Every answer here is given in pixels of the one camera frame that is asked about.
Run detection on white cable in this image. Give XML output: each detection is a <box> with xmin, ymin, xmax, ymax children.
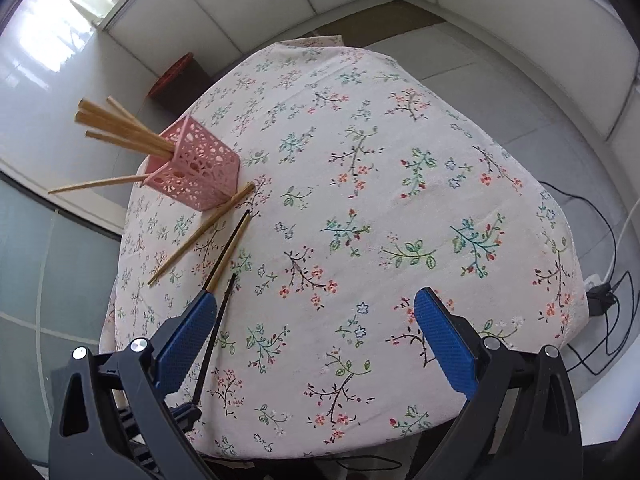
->
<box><xmin>602</xmin><ymin>205</ymin><xmax>638</xmax><ymax>286</ymax></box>

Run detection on brown floor mat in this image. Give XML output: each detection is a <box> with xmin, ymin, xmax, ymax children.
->
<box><xmin>300</xmin><ymin>0</ymin><xmax>446</xmax><ymax>48</ymax></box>

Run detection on light wooden chopstick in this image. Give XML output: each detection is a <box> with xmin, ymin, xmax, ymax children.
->
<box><xmin>74</xmin><ymin>111</ymin><xmax>173</xmax><ymax>157</ymax></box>
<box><xmin>147</xmin><ymin>182</ymin><xmax>257</xmax><ymax>288</ymax></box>
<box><xmin>46</xmin><ymin>172</ymin><xmax>160</xmax><ymax>196</ymax></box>
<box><xmin>208</xmin><ymin>215</ymin><xmax>252</xmax><ymax>293</ymax></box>
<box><xmin>76</xmin><ymin>99</ymin><xmax>175</xmax><ymax>153</ymax></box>
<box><xmin>84</xmin><ymin>129</ymin><xmax>168</xmax><ymax>158</ymax></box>
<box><xmin>105</xmin><ymin>95</ymin><xmax>151</xmax><ymax>133</ymax></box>

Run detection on dark wooden chopstick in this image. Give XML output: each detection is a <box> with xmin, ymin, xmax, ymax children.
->
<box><xmin>191</xmin><ymin>272</ymin><xmax>237</xmax><ymax>406</ymax></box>
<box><xmin>204</xmin><ymin>210</ymin><xmax>250</xmax><ymax>286</ymax></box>

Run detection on black cable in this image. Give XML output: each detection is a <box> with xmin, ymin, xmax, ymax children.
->
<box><xmin>300</xmin><ymin>452</ymin><xmax>403</xmax><ymax>471</ymax></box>
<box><xmin>540</xmin><ymin>180</ymin><xmax>633</xmax><ymax>376</ymax></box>

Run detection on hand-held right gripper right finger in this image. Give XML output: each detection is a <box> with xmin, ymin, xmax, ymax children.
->
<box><xmin>407</xmin><ymin>287</ymin><xmax>586</xmax><ymax>480</ymax></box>

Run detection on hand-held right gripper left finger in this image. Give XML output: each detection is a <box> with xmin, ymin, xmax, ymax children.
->
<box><xmin>47</xmin><ymin>289</ymin><xmax>218</xmax><ymax>480</ymax></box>

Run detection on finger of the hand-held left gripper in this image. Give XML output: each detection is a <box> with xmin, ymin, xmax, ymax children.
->
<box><xmin>167</xmin><ymin>404</ymin><xmax>204</xmax><ymax>434</ymax></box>

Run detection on frosted glass sliding door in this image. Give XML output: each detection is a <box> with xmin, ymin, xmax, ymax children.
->
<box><xmin>0</xmin><ymin>170</ymin><xmax>123</xmax><ymax>461</ymax></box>

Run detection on brown trash bin red bag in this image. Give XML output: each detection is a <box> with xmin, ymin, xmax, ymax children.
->
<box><xmin>146</xmin><ymin>52</ymin><xmax>211</xmax><ymax>111</ymax></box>

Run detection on pink perforated utensil holder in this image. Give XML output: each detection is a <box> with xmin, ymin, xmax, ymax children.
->
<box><xmin>141</xmin><ymin>116</ymin><xmax>241</xmax><ymax>211</ymax></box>

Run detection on white kitchen base cabinets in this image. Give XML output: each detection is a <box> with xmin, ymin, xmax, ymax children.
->
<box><xmin>100</xmin><ymin>0</ymin><xmax>640</xmax><ymax>141</ymax></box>

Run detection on black power adapter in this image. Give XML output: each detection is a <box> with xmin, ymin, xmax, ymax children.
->
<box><xmin>586</xmin><ymin>282</ymin><xmax>618</xmax><ymax>317</ymax></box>

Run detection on floral tablecloth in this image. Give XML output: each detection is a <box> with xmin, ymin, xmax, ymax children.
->
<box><xmin>99</xmin><ymin>35</ymin><xmax>588</xmax><ymax>461</ymax></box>

